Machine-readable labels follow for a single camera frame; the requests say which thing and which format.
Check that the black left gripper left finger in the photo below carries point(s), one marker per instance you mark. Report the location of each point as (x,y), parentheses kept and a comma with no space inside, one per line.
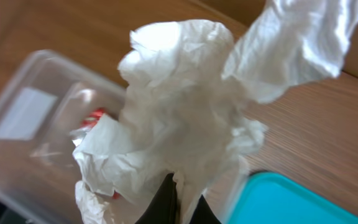
(163,207)

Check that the clear plastic bin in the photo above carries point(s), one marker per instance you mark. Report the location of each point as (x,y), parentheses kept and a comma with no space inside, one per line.
(48,97)

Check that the teal plastic tray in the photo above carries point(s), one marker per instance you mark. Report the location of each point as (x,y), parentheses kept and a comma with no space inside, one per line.
(270,197)

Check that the red snack wrapper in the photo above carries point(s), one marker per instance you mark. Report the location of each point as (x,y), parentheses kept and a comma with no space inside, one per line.
(93,153)

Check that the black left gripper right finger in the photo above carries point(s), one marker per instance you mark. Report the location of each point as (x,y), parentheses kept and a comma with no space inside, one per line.
(203,214)

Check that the white paper napkin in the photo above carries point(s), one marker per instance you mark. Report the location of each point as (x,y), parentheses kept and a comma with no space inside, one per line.
(188,85)

